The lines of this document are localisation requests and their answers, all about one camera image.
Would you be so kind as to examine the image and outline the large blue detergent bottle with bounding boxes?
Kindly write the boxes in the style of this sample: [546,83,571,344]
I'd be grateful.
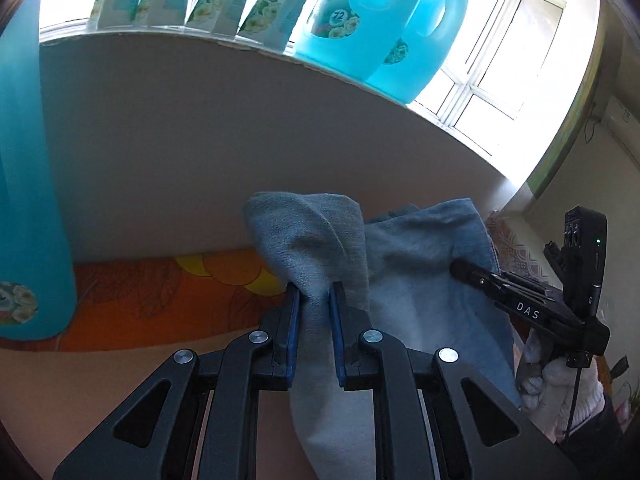
[0,0,78,342]

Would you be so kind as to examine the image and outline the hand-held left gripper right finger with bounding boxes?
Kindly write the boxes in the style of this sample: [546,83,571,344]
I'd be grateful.
[327,281,563,480]

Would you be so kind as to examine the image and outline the orange floral blanket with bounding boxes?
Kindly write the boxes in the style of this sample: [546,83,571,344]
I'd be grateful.
[0,250,291,353]

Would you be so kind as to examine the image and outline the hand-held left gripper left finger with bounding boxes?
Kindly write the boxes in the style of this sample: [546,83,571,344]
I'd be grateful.
[52,282,301,480]

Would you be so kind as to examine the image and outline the person's right forearm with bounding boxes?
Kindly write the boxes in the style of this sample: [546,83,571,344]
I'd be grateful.
[550,390,626,480]

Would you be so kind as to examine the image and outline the person's right hand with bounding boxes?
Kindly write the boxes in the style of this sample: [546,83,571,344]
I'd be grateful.
[515,332,608,428]

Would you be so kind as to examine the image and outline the blue denim pants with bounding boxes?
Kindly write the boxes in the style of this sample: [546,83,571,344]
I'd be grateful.
[242,191,523,480]

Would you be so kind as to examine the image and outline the white lace tablecloth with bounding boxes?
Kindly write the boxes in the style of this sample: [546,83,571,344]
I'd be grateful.
[482,207,566,301]

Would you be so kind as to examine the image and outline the white air conditioner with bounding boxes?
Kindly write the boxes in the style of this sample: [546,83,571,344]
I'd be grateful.
[600,95,640,153]

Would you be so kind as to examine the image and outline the tall blue detergent bottle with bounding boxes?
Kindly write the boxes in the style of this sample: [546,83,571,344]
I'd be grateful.
[365,0,470,106]
[292,0,431,81]

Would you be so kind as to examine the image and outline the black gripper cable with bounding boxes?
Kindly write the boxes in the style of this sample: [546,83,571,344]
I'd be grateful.
[562,365,583,441]

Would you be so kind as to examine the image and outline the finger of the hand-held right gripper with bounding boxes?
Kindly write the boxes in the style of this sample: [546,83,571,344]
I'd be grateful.
[449,259,547,307]

